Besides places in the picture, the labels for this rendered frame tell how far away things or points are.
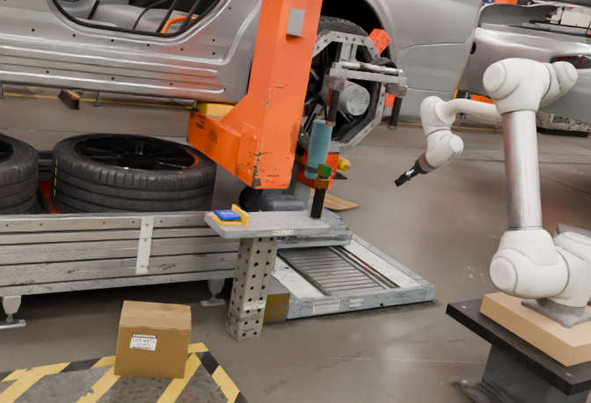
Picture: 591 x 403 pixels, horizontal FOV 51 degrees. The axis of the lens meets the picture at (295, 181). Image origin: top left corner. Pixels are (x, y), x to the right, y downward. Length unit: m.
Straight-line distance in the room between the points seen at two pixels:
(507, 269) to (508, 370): 0.45
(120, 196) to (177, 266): 0.33
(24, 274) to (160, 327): 0.52
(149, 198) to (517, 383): 1.44
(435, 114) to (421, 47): 0.80
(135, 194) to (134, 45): 0.61
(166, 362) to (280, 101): 0.98
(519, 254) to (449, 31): 1.71
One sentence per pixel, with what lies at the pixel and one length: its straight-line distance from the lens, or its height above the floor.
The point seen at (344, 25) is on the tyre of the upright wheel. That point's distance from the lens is 2.93.
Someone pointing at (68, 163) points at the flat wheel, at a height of 0.49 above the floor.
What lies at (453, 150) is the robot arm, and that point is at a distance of 2.54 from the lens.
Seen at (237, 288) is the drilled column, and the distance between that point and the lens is 2.31.
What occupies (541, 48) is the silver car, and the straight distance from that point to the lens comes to 5.09.
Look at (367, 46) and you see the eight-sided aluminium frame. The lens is 2.91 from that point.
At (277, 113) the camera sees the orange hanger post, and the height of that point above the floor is 0.81.
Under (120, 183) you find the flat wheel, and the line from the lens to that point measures 2.37.
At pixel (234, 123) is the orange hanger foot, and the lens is 2.52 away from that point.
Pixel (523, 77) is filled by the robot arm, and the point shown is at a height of 1.10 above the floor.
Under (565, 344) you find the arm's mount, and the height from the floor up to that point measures 0.36.
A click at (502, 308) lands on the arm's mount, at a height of 0.36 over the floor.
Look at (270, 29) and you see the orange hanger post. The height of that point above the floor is 1.10.
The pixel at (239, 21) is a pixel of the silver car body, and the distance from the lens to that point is 2.76.
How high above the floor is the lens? 1.17
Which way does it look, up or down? 15 degrees down
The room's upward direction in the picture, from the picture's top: 10 degrees clockwise
